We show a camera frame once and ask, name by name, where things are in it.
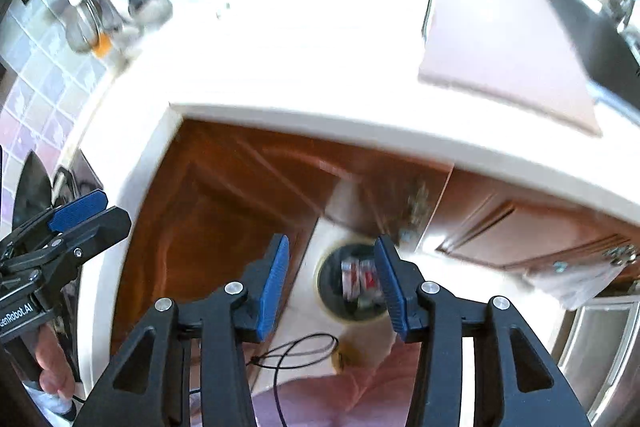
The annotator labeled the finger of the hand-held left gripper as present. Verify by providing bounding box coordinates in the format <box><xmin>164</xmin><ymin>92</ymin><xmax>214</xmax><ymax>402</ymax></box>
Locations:
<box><xmin>30</xmin><ymin>206</ymin><xmax>132</xmax><ymax>280</ymax></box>
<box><xmin>0</xmin><ymin>189</ymin><xmax>108</xmax><ymax>260</ymax></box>

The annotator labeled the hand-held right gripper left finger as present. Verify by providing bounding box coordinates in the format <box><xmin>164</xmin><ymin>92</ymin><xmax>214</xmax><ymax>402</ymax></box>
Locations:
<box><xmin>75</xmin><ymin>234</ymin><xmax>291</xmax><ymax>427</ymax></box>

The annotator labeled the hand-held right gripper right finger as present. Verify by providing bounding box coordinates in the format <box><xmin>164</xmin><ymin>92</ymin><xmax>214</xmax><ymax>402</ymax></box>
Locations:
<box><xmin>374</xmin><ymin>234</ymin><xmax>593</xmax><ymax>427</ymax></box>

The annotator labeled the long pink box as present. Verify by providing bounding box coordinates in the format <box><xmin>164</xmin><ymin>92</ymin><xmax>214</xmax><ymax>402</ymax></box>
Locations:
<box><xmin>340</xmin><ymin>258</ymin><xmax>362</xmax><ymax>300</ymax></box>

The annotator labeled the round trash bin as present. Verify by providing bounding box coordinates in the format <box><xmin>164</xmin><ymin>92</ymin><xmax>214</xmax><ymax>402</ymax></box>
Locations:
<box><xmin>314</xmin><ymin>239</ymin><xmax>401</xmax><ymax>323</ymax></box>

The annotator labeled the person's left hand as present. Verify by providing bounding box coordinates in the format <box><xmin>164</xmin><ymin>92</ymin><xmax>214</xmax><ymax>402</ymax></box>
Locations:
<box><xmin>35</xmin><ymin>324</ymin><xmax>78</xmax><ymax>403</ymax></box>

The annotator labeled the yellow slipper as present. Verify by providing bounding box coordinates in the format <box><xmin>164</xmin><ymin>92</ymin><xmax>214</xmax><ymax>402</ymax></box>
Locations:
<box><xmin>330</xmin><ymin>342</ymin><xmax>361</xmax><ymax>375</ymax></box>

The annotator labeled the brown wooden cabinet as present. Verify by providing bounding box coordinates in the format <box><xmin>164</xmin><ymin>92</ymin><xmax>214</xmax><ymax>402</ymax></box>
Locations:
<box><xmin>110</xmin><ymin>119</ymin><xmax>640</xmax><ymax>358</ymax></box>

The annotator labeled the white cloth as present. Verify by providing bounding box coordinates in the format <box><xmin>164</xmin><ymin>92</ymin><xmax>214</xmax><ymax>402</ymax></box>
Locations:
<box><xmin>22</xmin><ymin>384</ymin><xmax>78</xmax><ymax>423</ymax></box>

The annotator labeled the person's pink trouser leg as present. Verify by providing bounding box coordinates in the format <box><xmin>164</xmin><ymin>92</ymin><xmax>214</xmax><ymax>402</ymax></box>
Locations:
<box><xmin>200</xmin><ymin>347</ymin><xmax>426</xmax><ymax>427</ymax></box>

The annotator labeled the clear plastic bag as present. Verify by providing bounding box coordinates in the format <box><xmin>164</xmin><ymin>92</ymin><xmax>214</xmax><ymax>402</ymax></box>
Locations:
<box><xmin>525</xmin><ymin>257</ymin><xmax>623</xmax><ymax>310</ymax></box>

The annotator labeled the brown cardboard sheet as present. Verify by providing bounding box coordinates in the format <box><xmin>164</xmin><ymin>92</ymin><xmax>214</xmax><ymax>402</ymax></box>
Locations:
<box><xmin>417</xmin><ymin>0</ymin><xmax>603</xmax><ymax>138</ymax></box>

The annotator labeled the stainless steel sink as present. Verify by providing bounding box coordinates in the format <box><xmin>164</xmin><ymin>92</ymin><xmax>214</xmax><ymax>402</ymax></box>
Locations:
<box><xmin>535</xmin><ymin>0</ymin><xmax>640</xmax><ymax>128</ymax></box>

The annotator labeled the black cable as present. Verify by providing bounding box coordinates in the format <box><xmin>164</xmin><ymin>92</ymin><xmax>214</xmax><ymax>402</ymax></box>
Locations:
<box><xmin>250</xmin><ymin>333</ymin><xmax>341</xmax><ymax>427</ymax></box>

